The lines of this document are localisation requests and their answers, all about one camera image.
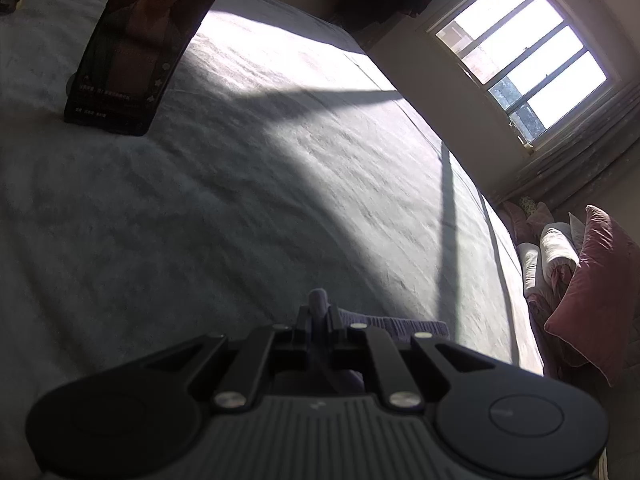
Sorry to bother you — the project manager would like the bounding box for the bed with grey sheet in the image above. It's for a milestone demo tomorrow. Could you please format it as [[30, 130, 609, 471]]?
[[0, 0, 546, 480]]

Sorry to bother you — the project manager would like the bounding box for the barred window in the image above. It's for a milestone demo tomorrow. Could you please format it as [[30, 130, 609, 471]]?
[[425, 0, 621, 153]]

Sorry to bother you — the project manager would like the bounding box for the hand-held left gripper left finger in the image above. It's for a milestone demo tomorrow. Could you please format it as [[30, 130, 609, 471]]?
[[145, 306, 313, 407]]

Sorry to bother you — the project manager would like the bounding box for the purple shirt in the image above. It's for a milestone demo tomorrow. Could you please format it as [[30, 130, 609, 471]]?
[[310, 287, 448, 396]]

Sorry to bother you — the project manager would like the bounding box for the patterned curtain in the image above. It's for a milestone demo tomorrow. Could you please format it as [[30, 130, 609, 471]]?
[[500, 75, 640, 211]]

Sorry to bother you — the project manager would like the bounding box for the large pink pillow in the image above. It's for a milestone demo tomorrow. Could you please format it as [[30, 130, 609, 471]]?
[[544, 205, 640, 386]]

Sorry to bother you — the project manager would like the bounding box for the white pillow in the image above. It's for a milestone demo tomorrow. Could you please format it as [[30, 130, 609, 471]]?
[[567, 212, 587, 247]]

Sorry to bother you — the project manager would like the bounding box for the folded white pink quilt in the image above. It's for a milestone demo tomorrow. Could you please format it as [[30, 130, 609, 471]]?
[[517, 222, 581, 361]]

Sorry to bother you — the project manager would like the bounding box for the small pink cushion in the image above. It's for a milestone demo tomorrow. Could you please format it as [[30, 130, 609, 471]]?
[[502, 197, 553, 243]]

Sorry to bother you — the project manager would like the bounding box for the black smartphone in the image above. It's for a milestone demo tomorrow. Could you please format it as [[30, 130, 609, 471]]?
[[64, 0, 241, 137]]

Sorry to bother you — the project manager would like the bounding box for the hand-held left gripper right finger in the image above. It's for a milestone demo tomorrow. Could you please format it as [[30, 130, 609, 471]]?
[[327, 306, 501, 408]]

